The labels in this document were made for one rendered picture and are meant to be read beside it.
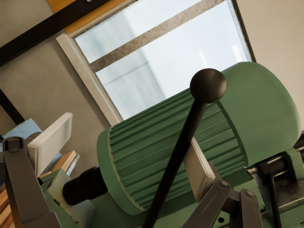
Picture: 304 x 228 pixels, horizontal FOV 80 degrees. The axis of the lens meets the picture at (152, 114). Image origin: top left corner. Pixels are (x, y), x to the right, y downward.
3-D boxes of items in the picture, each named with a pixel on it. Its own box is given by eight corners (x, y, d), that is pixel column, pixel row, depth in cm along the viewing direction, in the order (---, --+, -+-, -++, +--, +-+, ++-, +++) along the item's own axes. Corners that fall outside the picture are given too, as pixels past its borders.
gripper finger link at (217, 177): (220, 200, 13) (258, 206, 14) (201, 159, 18) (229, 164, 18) (213, 215, 14) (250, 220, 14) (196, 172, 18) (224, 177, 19)
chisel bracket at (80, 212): (30, 182, 42) (61, 166, 41) (68, 220, 46) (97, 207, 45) (8, 208, 35) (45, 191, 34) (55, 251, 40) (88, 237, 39)
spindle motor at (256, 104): (105, 119, 43) (229, 55, 39) (140, 173, 49) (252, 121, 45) (81, 164, 27) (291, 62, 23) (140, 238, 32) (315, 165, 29)
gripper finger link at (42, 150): (36, 180, 14) (26, 178, 14) (70, 137, 21) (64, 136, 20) (37, 146, 13) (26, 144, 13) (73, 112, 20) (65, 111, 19)
